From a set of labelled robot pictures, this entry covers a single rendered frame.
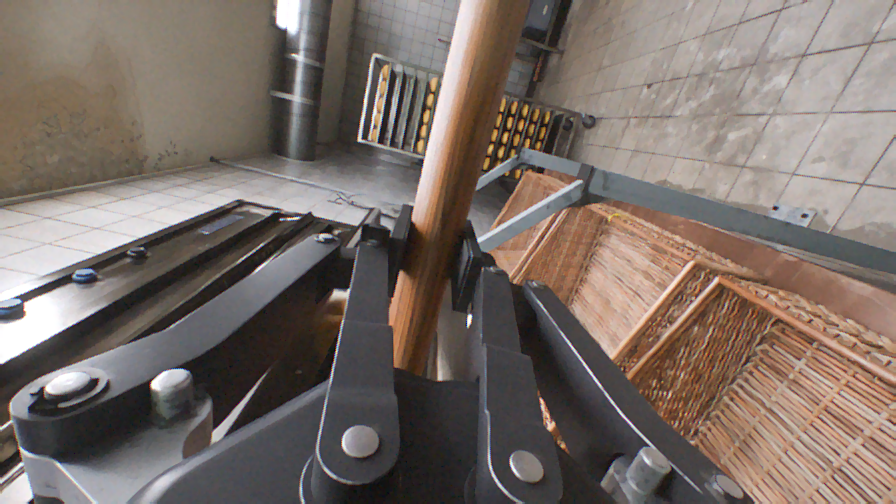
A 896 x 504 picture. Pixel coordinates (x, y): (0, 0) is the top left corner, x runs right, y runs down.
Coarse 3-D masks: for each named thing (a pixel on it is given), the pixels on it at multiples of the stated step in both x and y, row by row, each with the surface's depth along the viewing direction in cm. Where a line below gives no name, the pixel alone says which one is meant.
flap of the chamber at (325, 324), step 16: (352, 240) 119; (336, 304) 97; (320, 320) 83; (336, 320) 99; (304, 336) 73; (320, 336) 84; (288, 352) 65; (304, 352) 74; (320, 352) 85; (272, 368) 58; (288, 368) 65; (256, 384) 53; (272, 384) 58; (288, 384) 66; (304, 384) 75; (256, 400) 53; (272, 400) 59; (288, 400) 66; (240, 416) 48; (256, 416) 53; (224, 432) 45
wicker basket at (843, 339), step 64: (704, 320) 54; (768, 320) 55; (832, 320) 45; (640, 384) 58; (704, 384) 59; (768, 384) 54; (832, 384) 46; (704, 448) 61; (768, 448) 52; (832, 448) 44
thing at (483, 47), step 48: (480, 0) 14; (528, 0) 14; (480, 48) 14; (480, 96) 15; (432, 144) 16; (480, 144) 16; (432, 192) 17; (432, 240) 17; (432, 288) 18; (432, 336) 21
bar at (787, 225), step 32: (512, 160) 100; (544, 160) 99; (576, 192) 55; (608, 192) 54; (640, 192) 55; (672, 192) 55; (512, 224) 57; (736, 224) 57; (768, 224) 57; (800, 224) 106; (832, 256) 60; (864, 256) 60
